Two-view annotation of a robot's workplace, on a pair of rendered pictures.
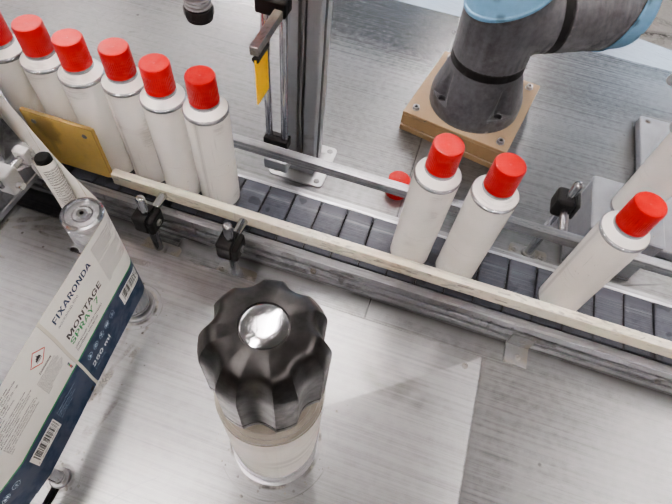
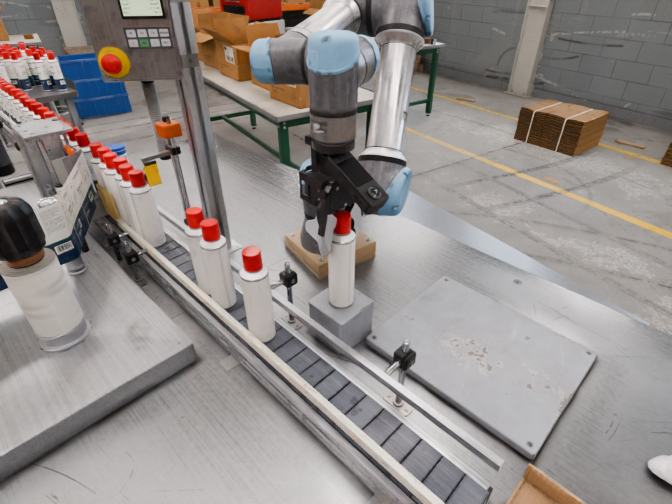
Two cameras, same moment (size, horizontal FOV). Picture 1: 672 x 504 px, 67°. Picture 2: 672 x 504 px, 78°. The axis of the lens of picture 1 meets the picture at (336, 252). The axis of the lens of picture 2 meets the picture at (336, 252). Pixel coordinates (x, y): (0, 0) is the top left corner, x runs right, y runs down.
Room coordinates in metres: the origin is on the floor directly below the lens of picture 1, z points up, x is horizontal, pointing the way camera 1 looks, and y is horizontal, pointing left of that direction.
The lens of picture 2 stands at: (-0.07, -0.74, 1.49)
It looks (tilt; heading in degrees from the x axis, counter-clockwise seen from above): 35 degrees down; 34
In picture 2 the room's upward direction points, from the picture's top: straight up
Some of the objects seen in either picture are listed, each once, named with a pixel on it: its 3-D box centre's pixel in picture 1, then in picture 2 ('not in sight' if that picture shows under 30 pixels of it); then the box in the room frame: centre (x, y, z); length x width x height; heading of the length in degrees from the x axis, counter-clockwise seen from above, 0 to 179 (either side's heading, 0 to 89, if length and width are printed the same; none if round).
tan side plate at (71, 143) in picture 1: (69, 144); (108, 203); (0.43, 0.36, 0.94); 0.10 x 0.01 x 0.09; 79
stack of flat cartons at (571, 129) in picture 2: not in sight; (560, 125); (4.61, -0.28, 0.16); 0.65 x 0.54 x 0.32; 72
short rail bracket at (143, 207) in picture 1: (157, 216); (120, 241); (0.37, 0.24, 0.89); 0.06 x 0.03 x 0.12; 169
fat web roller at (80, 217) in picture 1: (112, 266); (62, 237); (0.24, 0.23, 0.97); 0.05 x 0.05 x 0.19
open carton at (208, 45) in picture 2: not in sight; (218, 41); (2.53, 2.19, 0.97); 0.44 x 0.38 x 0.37; 163
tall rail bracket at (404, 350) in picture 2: not in sight; (394, 382); (0.36, -0.57, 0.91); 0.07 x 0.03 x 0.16; 169
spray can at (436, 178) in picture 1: (426, 206); (202, 252); (0.38, -0.10, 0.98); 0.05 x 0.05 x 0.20
